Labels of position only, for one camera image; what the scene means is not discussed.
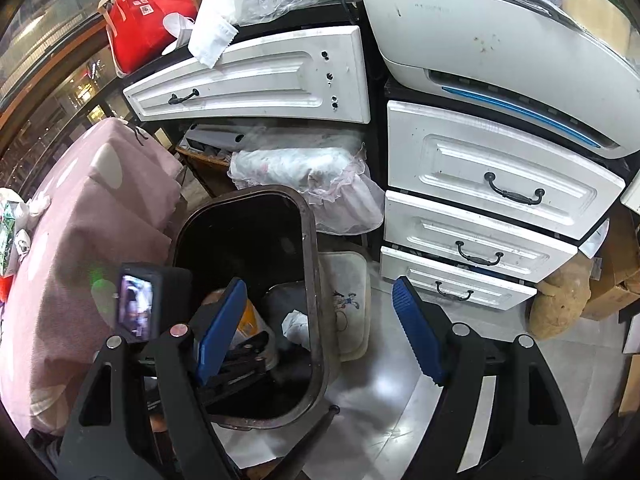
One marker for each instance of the black metal bar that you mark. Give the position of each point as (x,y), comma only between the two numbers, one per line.
(320,425)

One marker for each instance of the cardboard box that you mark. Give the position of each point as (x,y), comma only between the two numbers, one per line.
(620,265)

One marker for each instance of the small white drawer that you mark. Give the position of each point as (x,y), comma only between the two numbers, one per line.
(415,270)

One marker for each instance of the white cartoon tray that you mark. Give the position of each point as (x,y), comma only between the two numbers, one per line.
(350,280)

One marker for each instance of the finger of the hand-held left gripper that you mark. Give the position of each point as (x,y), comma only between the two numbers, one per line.
(235,372)

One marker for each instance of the grey plastic part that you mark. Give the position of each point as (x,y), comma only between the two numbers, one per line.
(210,137)

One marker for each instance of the wooden crate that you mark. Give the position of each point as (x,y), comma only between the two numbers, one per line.
(210,170)

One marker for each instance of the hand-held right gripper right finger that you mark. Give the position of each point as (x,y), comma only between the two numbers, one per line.
(417,332)

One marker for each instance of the pink dotted tablecloth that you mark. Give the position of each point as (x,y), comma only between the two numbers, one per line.
(75,240)

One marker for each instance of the brown cardboard sheet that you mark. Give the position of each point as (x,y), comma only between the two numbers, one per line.
(600,15)

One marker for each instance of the white printer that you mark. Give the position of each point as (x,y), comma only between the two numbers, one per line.
(475,25)

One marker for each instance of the large white drawer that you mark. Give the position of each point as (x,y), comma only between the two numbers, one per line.
(450,160)

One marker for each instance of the red tote bag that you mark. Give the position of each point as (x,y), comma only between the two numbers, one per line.
(145,25)

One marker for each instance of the wooden ledge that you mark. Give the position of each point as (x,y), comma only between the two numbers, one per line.
(55,67)

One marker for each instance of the white tissue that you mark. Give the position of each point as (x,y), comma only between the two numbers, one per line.
(295,327)
(37,204)

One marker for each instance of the medium white drawer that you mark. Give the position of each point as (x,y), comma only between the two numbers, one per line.
(430,232)

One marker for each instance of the green patterned box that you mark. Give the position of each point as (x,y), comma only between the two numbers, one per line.
(7,235)

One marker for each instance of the white folded face mask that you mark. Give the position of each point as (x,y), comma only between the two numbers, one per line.
(175,30)

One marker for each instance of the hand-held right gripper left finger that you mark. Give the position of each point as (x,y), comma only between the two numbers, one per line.
(220,330)

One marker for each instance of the dark brown trash bin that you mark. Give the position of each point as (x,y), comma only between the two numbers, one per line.
(240,240)

